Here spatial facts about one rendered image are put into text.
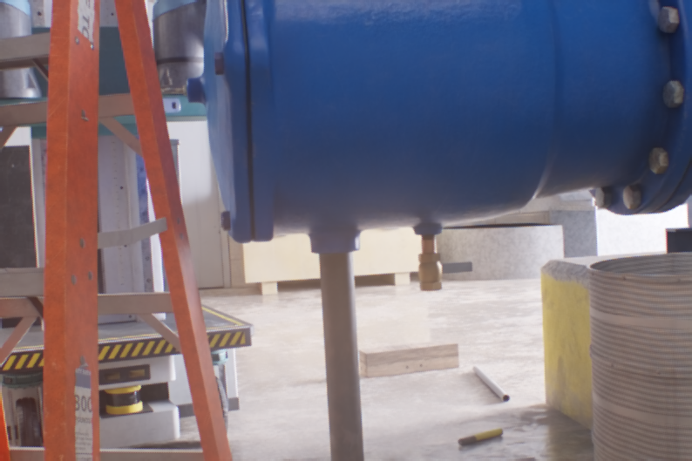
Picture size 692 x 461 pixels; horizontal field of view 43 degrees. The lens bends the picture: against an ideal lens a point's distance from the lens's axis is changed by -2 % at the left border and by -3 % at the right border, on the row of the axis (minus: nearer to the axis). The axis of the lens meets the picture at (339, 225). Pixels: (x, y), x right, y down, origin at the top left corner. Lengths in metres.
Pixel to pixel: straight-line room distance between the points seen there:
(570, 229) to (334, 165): 5.63
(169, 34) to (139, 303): 1.08
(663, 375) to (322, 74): 0.64
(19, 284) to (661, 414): 0.84
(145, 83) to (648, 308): 0.79
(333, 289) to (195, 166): 5.07
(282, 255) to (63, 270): 4.91
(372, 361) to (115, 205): 1.10
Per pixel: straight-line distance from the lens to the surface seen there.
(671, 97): 1.54
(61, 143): 1.09
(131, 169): 2.55
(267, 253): 5.91
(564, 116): 1.48
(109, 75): 2.53
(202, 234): 6.60
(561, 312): 2.53
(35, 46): 1.18
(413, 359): 3.20
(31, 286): 1.07
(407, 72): 1.36
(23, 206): 2.68
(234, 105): 1.31
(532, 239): 6.10
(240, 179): 1.36
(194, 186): 6.59
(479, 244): 6.17
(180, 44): 2.42
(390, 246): 6.02
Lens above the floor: 0.65
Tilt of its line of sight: 2 degrees down
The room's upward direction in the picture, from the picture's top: 3 degrees counter-clockwise
